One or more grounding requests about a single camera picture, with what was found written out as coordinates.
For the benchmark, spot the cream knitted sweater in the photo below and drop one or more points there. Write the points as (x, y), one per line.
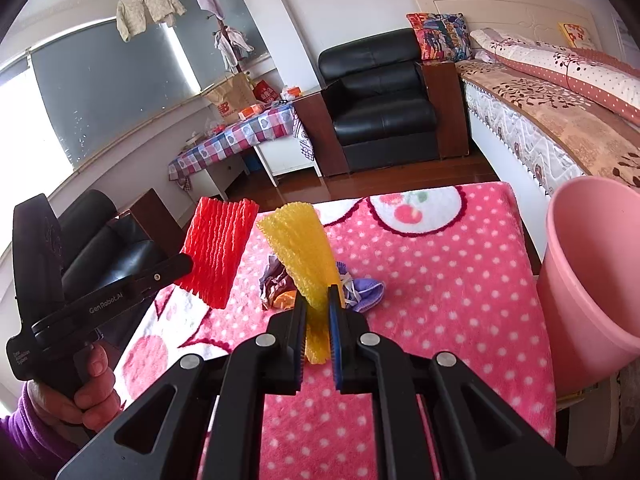
(145, 7)

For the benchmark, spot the white side table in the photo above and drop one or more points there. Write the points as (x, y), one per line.
(280, 160)

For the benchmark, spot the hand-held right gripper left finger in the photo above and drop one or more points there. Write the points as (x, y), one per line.
(300, 350)

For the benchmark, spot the white bed frame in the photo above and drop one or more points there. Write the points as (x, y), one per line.
(522, 195)

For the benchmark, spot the cream bed headboard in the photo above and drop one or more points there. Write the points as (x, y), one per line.
(500, 10)

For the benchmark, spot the red foam net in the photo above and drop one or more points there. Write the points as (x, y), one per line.
(215, 250)

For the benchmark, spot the white garment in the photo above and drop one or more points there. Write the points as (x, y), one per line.
(232, 47)

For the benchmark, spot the pink plastic bucket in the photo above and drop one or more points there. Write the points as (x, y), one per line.
(570, 310)

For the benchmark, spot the black leather armchair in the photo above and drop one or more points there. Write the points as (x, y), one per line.
(115, 250)
(380, 115)

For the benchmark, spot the pink polka dot blanket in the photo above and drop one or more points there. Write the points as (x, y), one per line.
(450, 270)

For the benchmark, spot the grey window blind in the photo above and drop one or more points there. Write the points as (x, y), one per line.
(110, 95)
(200, 60)

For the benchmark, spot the brown paper bag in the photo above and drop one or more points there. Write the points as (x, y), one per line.
(232, 95)

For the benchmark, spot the purple crumpled wrapper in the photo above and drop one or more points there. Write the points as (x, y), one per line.
(367, 292)

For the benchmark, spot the person's left hand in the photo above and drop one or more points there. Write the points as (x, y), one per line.
(102, 360)

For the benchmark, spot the white floral quilt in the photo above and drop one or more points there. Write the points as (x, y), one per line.
(565, 70)

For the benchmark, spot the white and orange box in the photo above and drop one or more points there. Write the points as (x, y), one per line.
(291, 93)

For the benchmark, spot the crumpled orange foil wrapper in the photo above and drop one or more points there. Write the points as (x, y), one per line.
(275, 285)

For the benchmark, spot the wooden coat rack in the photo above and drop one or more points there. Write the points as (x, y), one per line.
(240, 71)

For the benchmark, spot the yellow cushion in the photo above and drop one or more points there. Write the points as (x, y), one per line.
(577, 35)

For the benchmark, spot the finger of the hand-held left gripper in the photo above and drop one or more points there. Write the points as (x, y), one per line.
(160, 272)

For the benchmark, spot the checkered cloth side table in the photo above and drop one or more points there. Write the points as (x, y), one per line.
(245, 135)

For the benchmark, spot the colourful printed cushion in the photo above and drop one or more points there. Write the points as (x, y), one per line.
(440, 35)

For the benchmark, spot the yellow foam net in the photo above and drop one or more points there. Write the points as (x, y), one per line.
(300, 250)

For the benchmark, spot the person's left forearm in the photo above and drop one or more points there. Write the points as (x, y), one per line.
(25, 430)

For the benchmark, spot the red gift bag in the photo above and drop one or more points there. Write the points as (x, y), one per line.
(265, 92)

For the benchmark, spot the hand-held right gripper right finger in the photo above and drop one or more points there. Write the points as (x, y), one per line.
(336, 350)

